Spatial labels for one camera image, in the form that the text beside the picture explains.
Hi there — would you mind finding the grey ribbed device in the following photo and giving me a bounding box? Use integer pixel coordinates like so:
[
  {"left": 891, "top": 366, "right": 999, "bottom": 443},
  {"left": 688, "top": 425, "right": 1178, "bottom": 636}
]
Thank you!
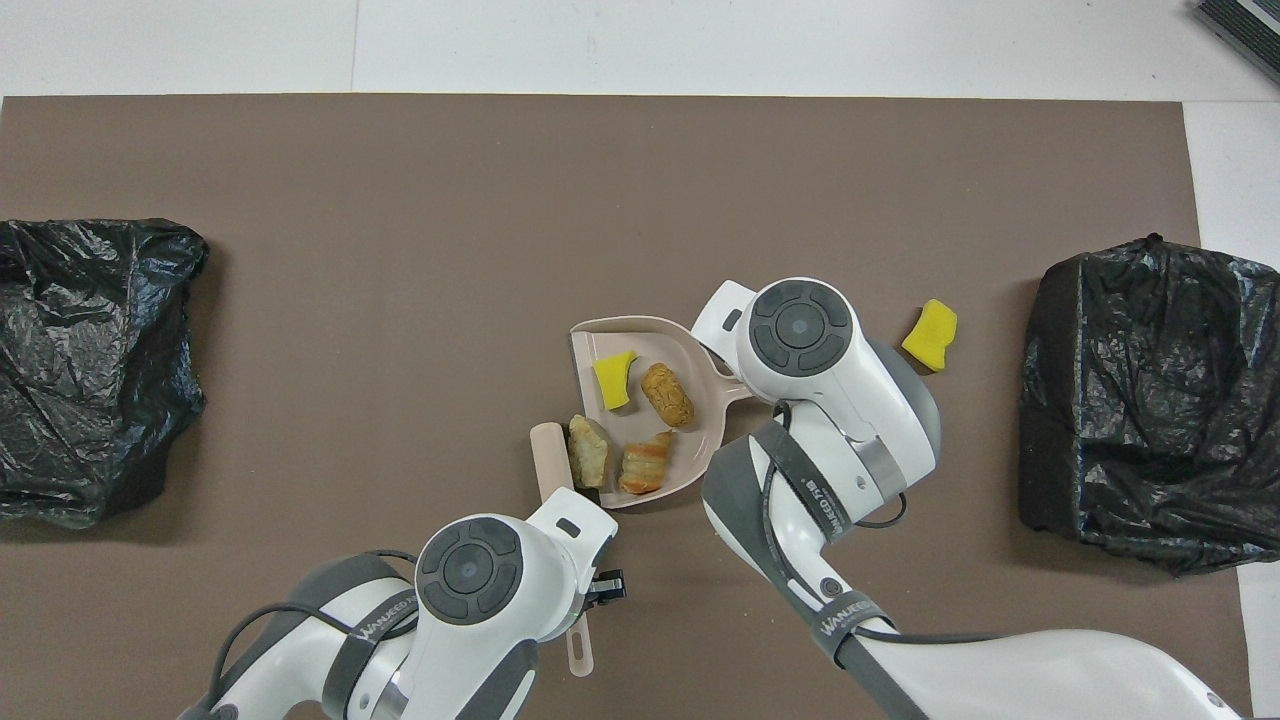
[{"left": 1195, "top": 0, "right": 1280, "bottom": 86}]

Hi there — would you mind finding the striped orange croissant piece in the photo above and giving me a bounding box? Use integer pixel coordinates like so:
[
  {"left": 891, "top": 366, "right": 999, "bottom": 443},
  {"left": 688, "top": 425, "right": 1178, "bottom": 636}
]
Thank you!
[{"left": 618, "top": 430, "right": 676, "bottom": 495}]

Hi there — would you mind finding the black bag lined bin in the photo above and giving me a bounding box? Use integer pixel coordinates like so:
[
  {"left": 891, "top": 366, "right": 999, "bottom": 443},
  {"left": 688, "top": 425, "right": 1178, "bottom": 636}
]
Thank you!
[
  {"left": 0, "top": 218, "right": 210, "bottom": 530},
  {"left": 1018, "top": 233, "right": 1280, "bottom": 578}
]

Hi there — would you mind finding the brown table mat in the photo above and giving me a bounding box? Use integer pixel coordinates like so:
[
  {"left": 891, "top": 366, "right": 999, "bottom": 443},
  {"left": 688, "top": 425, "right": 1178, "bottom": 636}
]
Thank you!
[{"left": 0, "top": 93, "right": 1254, "bottom": 720}]

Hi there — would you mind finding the brown oval cookie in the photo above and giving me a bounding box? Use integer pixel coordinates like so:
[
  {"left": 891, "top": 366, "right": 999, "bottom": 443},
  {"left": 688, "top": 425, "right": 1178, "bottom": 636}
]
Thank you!
[{"left": 641, "top": 362, "right": 695, "bottom": 429}]

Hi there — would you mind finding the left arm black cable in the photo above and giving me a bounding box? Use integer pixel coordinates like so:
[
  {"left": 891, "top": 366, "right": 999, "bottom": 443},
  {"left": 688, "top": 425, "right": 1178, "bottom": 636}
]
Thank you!
[{"left": 215, "top": 548, "right": 421, "bottom": 701}]

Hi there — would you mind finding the beige plastic dustpan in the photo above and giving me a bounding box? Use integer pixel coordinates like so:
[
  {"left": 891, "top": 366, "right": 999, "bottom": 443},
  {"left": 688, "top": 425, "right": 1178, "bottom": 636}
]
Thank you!
[{"left": 570, "top": 316, "right": 757, "bottom": 509}]

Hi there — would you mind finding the beige hand brush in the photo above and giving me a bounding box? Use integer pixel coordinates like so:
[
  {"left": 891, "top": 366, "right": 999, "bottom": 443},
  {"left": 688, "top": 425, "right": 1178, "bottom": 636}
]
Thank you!
[{"left": 529, "top": 422, "right": 601, "bottom": 678}]

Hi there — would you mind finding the yellow sponge piece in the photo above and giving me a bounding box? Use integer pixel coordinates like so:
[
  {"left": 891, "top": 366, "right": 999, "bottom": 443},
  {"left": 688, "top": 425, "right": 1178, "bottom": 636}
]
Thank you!
[
  {"left": 592, "top": 350, "right": 639, "bottom": 411},
  {"left": 901, "top": 299, "right": 958, "bottom": 373}
]

